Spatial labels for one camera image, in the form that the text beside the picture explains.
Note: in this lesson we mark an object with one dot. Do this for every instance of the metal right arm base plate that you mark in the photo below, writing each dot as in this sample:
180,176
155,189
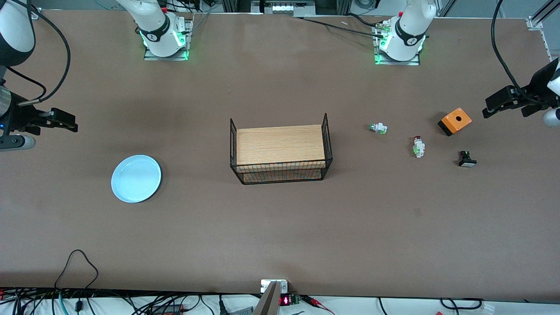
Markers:
151,54

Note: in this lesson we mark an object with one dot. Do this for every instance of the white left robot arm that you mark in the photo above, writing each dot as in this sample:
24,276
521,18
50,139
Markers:
407,30

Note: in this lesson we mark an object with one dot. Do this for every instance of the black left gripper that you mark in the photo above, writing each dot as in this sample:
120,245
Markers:
534,89

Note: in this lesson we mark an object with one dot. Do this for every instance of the metal corner bracket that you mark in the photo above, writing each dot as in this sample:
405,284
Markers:
534,22

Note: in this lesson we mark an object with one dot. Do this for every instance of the aluminium frame extrusion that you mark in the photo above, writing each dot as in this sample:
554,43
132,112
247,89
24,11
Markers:
547,11

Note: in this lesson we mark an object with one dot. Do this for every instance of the circuit board red display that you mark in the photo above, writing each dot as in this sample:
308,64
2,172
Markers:
288,300

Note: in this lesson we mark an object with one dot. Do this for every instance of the control box with white lights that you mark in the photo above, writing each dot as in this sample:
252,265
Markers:
283,8

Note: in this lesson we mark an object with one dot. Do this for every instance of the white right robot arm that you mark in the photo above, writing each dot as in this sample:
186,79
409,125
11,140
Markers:
157,26

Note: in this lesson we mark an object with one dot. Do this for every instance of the black push button white cap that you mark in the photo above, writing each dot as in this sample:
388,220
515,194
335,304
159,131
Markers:
466,159

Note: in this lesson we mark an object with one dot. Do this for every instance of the grey metal camera bar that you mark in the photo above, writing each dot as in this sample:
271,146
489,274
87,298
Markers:
267,302

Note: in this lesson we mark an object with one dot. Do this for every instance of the white metal camera bracket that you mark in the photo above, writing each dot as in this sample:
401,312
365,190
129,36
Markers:
264,285

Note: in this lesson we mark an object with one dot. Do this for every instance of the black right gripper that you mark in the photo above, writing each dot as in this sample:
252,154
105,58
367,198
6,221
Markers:
21,117

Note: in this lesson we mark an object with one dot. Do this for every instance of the green push button switch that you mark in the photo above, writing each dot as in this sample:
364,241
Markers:
378,128

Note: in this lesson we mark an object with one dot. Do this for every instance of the orange button enclosure box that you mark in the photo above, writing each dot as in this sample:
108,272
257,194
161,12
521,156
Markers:
455,121

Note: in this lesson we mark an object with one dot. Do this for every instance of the light blue round plate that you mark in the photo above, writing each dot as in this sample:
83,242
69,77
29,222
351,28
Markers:
136,178

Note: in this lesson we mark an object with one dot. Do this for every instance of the red push button switch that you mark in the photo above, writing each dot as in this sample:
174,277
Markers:
418,146

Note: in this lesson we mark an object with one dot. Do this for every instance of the black power adapter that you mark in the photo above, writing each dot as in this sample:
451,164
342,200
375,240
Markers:
168,309

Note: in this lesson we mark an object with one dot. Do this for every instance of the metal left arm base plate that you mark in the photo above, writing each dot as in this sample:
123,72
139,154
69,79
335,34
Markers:
413,62

